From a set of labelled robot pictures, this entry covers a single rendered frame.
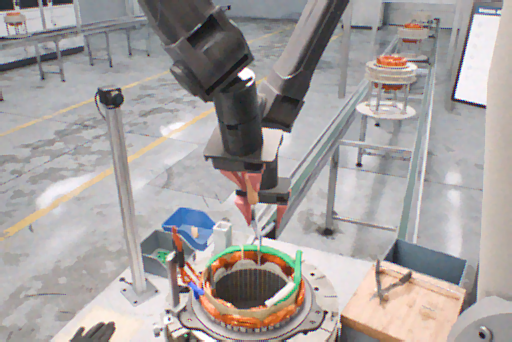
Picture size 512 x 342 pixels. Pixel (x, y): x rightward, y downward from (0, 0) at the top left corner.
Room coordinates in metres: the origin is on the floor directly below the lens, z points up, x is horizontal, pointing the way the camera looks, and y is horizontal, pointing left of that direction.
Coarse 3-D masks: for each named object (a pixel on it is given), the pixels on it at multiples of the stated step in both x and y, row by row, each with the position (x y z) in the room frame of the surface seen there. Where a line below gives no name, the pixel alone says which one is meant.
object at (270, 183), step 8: (264, 168) 0.71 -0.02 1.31; (272, 168) 0.71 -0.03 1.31; (264, 176) 0.71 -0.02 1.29; (272, 176) 0.71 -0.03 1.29; (264, 184) 0.71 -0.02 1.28; (272, 184) 0.71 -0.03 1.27; (280, 184) 0.73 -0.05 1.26; (288, 184) 0.73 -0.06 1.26; (240, 192) 0.72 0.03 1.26; (264, 192) 0.70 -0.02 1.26; (272, 192) 0.70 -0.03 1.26; (280, 192) 0.70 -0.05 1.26; (288, 192) 0.71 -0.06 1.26
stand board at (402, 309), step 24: (384, 264) 0.74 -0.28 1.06; (360, 288) 0.66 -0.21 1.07; (408, 288) 0.66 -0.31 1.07; (456, 288) 0.66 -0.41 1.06; (360, 312) 0.59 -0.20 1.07; (384, 312) 0.59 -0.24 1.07; (408, 312) 0.59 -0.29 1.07; (456, 312) 0.59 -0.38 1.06; (384, 336) 0.54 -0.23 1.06; (408, 336) 0.53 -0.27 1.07; (432, 336) 0.53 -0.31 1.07
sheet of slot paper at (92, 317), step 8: (88, 312) 0.88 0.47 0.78; (96, 312) 0.88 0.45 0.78; (104, 312) 0.88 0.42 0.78; (112, 312) 0.88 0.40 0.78; (80, 320) 0.85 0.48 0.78; (88, 320) 0.85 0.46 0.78; (96, 320) 0.85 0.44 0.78; (104, 320) 0.85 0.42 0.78; (112, 320) 0.85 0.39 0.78; (120, 320) 0.85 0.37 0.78; (128, 320) 0.86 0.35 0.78; (136, 320) 0.86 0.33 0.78; (144, 320) 0.85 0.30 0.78; (72, 328) 0.82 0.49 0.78; (88, 328) 0.82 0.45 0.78; (120, 328) 0.83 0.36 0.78; (128, 328) 0.83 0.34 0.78; (136, 328) 0.83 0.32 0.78; (64, 336) 0.79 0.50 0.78; (72, 336) 0.79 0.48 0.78; (112, 336) 0.80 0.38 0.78; (120, 336) 0.80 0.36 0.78; (128, 336) 0.80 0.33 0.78
